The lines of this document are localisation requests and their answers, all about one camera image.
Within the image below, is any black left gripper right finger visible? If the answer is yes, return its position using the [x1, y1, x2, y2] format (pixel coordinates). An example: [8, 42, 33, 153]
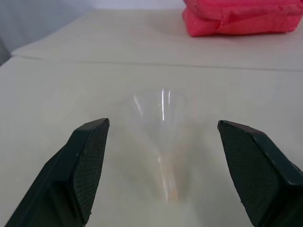
[217, 120, 303, 227]

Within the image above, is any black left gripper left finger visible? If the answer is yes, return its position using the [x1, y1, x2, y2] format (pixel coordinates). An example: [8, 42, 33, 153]
[0, 117, 110, 227]

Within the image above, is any clear glass funnel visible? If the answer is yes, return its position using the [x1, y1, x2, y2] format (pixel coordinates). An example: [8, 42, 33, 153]
[125, 88, 190, 204]

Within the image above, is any pink folded cloth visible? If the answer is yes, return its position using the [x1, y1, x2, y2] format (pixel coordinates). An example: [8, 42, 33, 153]
[181, 0, 303, 37]

